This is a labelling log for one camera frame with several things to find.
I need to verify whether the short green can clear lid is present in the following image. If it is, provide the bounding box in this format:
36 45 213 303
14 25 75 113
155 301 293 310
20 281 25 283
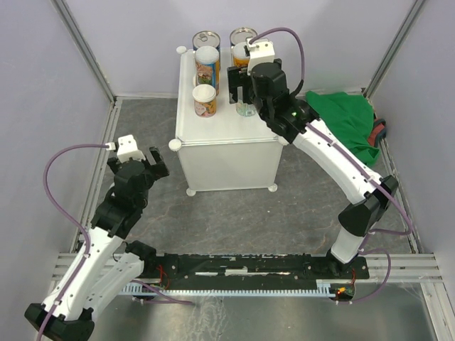
235 87 257 117

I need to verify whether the tall orange can white lid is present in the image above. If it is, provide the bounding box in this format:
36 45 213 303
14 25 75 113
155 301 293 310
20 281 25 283
232 42 250 67

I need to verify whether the blue soup can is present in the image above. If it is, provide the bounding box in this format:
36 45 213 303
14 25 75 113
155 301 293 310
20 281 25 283
192 30 221 68
230 27 257 47

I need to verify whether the yellow short can white lid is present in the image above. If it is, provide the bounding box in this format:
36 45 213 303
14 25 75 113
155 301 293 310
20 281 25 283
192 84 217 117

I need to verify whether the tall blue can white lid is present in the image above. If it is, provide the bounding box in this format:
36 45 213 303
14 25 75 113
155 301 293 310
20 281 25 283
195 46 220 94

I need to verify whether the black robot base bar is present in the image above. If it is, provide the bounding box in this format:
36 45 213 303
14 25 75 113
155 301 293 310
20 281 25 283
139 254 370 291

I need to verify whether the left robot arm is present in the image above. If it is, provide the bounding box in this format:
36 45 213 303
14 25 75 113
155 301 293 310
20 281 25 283
25 144 169 340

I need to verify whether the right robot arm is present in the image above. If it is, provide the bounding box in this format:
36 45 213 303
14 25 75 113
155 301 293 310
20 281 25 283
227 59 398 278

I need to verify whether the white plastic cube cabinet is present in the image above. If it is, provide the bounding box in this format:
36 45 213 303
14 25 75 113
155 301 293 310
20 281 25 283
168 46 287 196

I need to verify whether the green cloth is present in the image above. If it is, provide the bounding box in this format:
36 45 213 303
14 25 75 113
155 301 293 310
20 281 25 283
306 92 380 167

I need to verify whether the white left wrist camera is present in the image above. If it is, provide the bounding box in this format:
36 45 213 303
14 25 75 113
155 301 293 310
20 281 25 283
105 134 146 163

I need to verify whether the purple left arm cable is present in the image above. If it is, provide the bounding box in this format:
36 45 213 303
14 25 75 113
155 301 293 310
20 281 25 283
35 143 195 341

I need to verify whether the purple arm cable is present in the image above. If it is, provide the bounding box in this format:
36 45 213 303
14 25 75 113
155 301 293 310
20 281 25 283
35 143 195 341
248 27 414 305

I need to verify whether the right aluminium corner post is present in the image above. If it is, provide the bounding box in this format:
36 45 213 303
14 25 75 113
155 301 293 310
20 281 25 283
363 0 427 99

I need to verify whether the aluminium corner post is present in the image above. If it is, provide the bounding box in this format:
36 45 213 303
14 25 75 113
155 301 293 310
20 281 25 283
363 0 427 99
50 0 116 102

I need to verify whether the left aluminium corner post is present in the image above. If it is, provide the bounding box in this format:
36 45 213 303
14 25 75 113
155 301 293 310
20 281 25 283
50 0 116 102

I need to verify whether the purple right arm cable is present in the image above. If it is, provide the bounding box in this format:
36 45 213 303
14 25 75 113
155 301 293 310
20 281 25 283
248 27 414 305

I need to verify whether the white slotted cable duct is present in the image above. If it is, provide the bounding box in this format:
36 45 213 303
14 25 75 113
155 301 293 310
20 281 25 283
119 278 337 296

